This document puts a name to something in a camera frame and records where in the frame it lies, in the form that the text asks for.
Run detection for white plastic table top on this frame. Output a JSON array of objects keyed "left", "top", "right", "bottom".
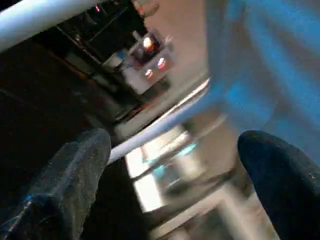
[{"left": 204, "top": 0, "right": 320, "bottom": 167}]

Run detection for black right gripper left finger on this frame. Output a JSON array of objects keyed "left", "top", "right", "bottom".
[{"left": 0, "top": 127, "right": 112, "bottom": 240}]

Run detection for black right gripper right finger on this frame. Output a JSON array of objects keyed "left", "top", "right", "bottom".
[{"left": 237, "top": 130, "right": 320, "bottom": 240}]

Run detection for white plastic table leg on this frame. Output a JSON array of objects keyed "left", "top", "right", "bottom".
[
  {"left": 106, "top": 92, "right": 223, "bottom": 166},
  {"left": 0, "top": 0, "right": 103, "bottom": 54}
]

